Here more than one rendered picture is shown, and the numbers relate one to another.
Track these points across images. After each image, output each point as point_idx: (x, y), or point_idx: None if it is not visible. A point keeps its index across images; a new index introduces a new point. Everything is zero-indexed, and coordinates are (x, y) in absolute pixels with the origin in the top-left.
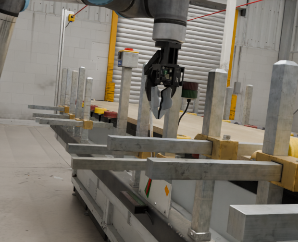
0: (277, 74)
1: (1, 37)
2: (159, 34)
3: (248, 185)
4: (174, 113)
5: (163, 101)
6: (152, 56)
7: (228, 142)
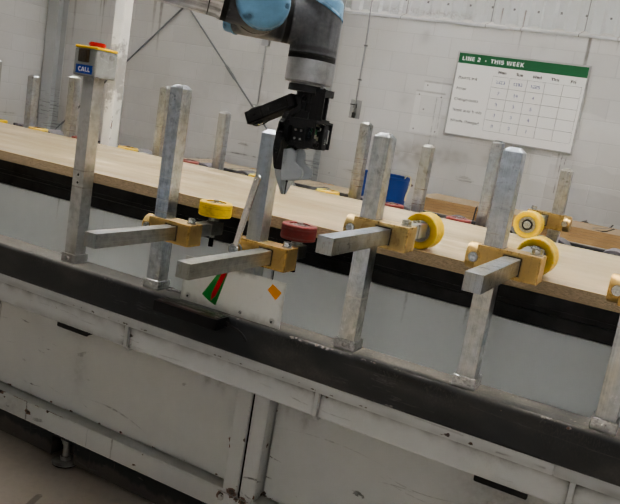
0: (510, 162)
1: None
2: (310, 76)
3: None
4: (273, 179)
5: None
6: (275, 100)
7: (412, 229)
